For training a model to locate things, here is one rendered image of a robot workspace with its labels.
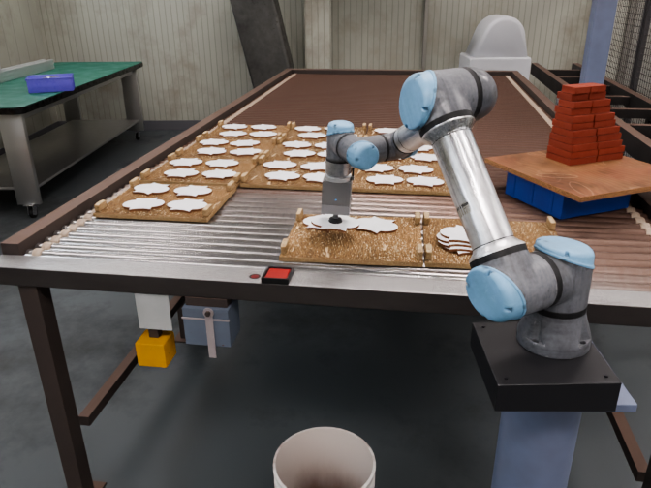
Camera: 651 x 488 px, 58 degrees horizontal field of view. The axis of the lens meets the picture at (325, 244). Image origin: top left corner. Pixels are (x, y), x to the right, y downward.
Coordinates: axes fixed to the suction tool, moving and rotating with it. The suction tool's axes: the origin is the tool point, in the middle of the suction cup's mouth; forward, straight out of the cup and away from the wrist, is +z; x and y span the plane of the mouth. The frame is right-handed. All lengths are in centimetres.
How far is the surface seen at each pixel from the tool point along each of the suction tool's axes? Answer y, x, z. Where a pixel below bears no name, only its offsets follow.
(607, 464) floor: -106, -9, 92
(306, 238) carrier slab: 8.4, 2.1, 4.6
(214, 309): 29.6, 29.8, 15.1
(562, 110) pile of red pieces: -75, -59, -26
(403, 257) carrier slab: -21.0, 12.6, 2.3
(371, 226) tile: -10.9, -8.2, 3.1
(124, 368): 81, -13, 76
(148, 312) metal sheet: 50, 27, 20
